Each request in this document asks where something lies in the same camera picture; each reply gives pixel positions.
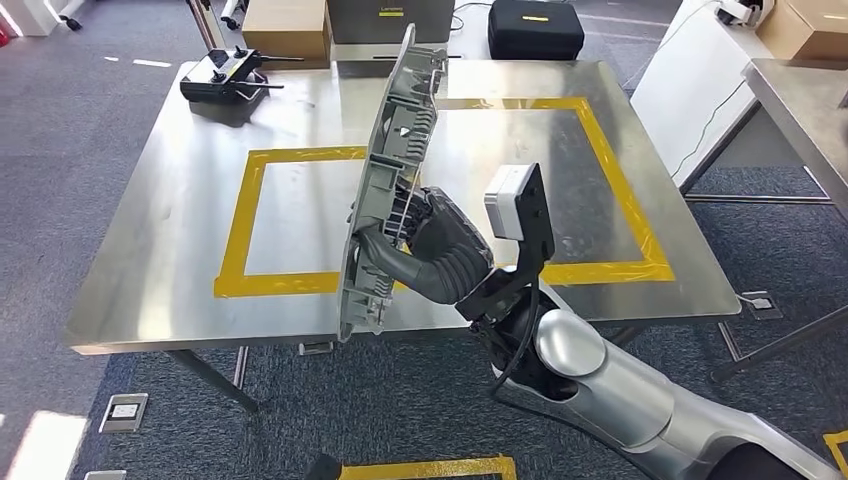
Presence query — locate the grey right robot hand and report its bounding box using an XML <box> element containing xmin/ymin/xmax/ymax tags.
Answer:
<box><xmin>354</xmin><ymin>186</ymin><xmax>495</xmax><ymax>306</ymax></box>

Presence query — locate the grey plastic wheel hubcap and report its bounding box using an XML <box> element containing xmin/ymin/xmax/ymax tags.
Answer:
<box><xmin>336</xmin><ymin>23</ymin><xmax>450</xmax><ymax>344</ymax></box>

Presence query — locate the steel workbench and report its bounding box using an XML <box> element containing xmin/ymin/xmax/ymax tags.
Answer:
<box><xmin>62</xmin><ymin>59</ymin><xmax>742</xmax><ymax>415</ymax></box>

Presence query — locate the black carrying case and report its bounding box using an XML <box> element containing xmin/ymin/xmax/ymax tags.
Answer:
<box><xmin>488</xmin><ymin>0</ymin><xmax>586</xmax><ymax>62</ymax></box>

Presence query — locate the brown cardboard box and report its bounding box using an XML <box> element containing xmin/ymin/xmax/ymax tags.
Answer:
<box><xmin>755</xmin><ymin>0</ymin><xmax>848</xmax><ymax>62</ymax></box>
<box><xmin>241</xmin><ymin>0</ymin><xmax>333</xmax><ymax>71</ymax></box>

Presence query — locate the black remote controller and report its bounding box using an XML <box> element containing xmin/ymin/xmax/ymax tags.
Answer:
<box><xmin>180</xmin><ymin>46</ymin><xmax>306</xmax><ymax>104</ymax></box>

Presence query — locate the white board panel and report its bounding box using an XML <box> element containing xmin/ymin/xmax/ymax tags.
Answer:
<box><xmin>629</xmin><ymin>0</ymin><xmax>776</xmax><ymax>195</ymax></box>

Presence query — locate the white device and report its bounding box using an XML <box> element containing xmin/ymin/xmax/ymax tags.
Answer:
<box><xmin>715</xmin><ymin>0</ymin><xmax>776</xmax><ymax>28</ymax></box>

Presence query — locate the steel table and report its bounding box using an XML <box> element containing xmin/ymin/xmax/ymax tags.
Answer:
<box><xmin>712</xmin><ymin>58</ymin><xmax>848</xmax><ymax>384</ymax></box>

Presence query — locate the white rolling stand leg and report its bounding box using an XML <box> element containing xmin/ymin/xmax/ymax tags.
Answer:
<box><xmin>56</xmin><ymin>0</ymin><xmax>91</xmax><ymax>32</ymax></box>

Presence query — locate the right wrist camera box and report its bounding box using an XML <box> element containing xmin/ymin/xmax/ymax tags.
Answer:
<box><xmin>455</xmin><ymin>163</ymin><xmax>556</xmax><ymax>324</ymax></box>

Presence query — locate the black camera cable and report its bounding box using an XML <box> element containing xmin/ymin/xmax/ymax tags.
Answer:
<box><xmin>490</xmin><ymin>284</ymin><xmax>541</xmax><ymax>399</ymax></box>

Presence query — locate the thin dark cable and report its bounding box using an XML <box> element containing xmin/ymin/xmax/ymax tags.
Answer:
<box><xmin>670</xmin><ymin>79</ymin><xmax>750</xmax><ymax>181</ymax></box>

